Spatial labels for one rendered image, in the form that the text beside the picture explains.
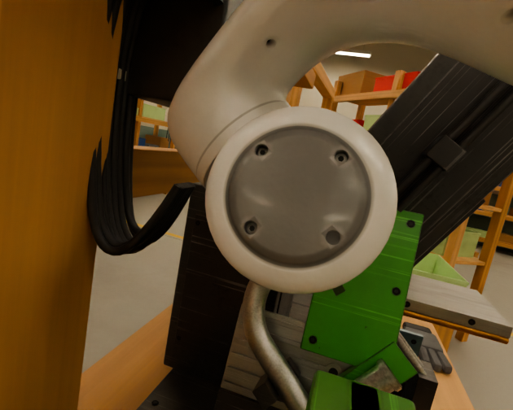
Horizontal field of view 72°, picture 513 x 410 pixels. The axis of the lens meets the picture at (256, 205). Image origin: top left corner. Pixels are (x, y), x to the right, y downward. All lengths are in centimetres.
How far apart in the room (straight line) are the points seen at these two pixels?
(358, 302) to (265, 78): 35
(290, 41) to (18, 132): 25
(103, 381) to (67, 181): 41
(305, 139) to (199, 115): 8
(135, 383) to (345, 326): 39
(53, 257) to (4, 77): 18
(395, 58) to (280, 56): 967
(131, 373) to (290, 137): 63
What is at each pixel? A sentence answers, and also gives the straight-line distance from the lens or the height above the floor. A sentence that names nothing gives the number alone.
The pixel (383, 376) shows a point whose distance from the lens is 48.
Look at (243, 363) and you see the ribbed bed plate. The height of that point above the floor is 102.
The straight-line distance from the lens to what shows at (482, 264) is 352.
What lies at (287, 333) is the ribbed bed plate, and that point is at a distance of 52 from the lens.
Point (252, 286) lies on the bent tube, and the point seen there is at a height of 114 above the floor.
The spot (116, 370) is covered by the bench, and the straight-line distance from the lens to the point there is 75.
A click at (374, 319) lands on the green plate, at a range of 50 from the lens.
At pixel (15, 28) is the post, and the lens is 36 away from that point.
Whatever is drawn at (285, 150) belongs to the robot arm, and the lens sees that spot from 15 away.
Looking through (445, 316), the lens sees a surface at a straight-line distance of 64.
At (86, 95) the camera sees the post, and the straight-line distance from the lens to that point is 42.
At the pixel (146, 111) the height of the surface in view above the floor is 152.
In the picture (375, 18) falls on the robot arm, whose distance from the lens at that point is 20.
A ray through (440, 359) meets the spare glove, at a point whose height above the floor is 92.
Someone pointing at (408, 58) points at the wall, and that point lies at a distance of 988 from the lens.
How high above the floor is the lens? 132
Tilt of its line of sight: 9 degrees down
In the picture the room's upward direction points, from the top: 11 degrees clockwise
